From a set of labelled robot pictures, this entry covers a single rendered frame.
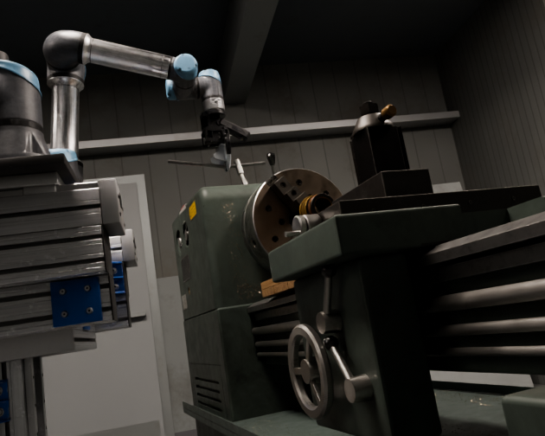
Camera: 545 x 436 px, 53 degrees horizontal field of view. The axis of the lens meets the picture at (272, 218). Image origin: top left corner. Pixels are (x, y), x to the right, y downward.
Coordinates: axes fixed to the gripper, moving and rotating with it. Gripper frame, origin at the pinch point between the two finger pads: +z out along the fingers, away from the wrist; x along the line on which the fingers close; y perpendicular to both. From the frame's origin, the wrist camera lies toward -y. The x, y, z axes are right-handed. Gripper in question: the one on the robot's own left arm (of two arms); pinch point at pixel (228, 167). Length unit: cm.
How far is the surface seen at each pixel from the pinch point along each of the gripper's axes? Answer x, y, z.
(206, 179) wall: -261, -58, -73
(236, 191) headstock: 12.1, 2.3, 12.0
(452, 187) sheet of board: -207, -262, -36
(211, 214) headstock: 12.6, 11.7, 19.0
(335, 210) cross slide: 93, 11, 38
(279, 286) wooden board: 48, 6, 46
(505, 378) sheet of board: -177, -245, 123
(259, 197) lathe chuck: 28.1, 0.9, 18.5
